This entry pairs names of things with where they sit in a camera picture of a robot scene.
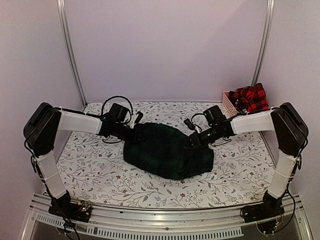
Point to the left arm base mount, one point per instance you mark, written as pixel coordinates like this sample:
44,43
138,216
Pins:
63,207

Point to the right aluminium frame post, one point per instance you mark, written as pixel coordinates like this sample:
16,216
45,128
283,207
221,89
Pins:
270,5

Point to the floral patterned table mat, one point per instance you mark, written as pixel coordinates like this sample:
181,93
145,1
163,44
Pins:
92,167

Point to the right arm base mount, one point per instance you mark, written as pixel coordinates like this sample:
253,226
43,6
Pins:
270,212

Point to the front aluminium rail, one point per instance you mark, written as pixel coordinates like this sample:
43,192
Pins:
109,222

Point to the aluminium frame post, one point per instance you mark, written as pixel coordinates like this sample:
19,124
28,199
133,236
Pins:
70,52
270,5

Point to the pink plastic basket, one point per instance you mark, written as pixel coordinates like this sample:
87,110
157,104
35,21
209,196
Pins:
228,104

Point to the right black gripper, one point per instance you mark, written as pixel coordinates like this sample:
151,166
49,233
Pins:
195,140

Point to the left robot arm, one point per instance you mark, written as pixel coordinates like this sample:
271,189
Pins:
41,130

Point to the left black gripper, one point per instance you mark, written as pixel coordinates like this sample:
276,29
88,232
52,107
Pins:
138,132

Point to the dark green plaid skirt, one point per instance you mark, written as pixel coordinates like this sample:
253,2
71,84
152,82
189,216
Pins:
162,153

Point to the red black plaid shirt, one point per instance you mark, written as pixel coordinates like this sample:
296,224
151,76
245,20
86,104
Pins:
250,99

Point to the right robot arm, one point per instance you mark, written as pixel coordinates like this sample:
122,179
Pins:
290,130

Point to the left aluminium frame post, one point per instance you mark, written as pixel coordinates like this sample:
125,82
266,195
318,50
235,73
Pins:
70,52

